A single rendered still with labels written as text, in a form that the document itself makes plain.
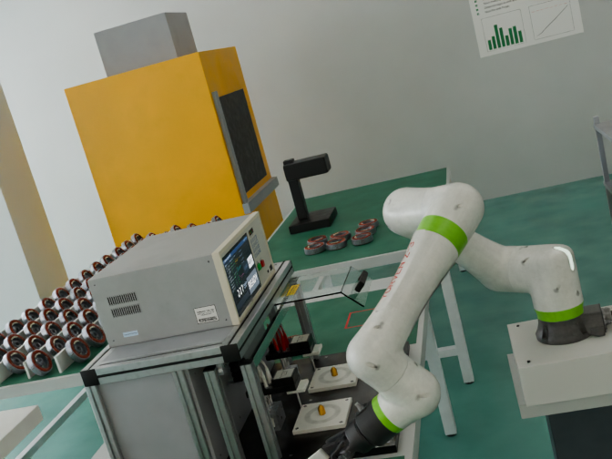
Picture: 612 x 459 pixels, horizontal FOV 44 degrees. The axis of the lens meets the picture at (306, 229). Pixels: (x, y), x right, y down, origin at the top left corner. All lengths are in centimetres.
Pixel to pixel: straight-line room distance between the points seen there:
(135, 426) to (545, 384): 107
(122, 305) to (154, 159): 379
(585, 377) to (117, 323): 123
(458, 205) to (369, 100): 556
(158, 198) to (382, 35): 266
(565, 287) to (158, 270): 107
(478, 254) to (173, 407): 90
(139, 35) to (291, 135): 205
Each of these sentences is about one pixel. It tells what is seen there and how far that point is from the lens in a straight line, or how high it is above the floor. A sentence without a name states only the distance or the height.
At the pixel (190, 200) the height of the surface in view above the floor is 91.
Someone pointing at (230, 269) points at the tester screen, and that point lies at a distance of 205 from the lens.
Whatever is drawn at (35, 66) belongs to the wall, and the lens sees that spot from 831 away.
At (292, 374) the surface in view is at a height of 92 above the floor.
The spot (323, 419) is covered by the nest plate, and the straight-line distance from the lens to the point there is 217.
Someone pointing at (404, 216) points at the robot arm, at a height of 131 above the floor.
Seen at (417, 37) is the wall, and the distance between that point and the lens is 722.
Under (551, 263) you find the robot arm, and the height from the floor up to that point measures 107.
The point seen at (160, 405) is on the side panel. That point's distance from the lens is 207.
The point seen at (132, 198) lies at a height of 103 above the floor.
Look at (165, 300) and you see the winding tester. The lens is 208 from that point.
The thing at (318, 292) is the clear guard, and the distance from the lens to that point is 228.
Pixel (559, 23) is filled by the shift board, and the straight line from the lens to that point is 728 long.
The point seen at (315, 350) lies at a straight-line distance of 237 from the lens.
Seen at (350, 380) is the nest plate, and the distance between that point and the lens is 235.
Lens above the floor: 175
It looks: 13 degrees down
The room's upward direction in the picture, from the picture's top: 15 degrees counter-clockwise
